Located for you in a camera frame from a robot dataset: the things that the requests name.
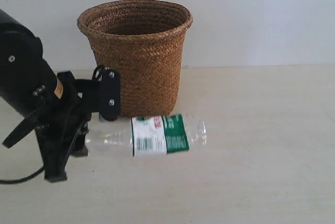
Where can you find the clear plastic water bottle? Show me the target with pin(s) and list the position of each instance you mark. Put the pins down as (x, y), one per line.
(147, 136)

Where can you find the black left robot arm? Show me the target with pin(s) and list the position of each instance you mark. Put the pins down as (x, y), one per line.
(26, 77)

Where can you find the brown woven wicker basket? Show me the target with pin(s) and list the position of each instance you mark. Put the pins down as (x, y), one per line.
(143, 40)

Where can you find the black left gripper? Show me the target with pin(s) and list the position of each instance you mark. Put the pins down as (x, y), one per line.
(62, 128)

